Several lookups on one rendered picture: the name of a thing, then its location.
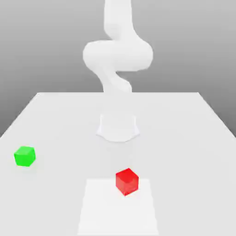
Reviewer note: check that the small green cube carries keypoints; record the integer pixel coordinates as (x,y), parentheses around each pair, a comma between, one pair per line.
(24,156)

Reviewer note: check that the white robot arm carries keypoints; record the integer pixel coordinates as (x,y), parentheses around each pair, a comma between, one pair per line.
(118,55)

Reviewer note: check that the small red cube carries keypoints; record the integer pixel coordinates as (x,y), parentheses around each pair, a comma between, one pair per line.
(126,181)

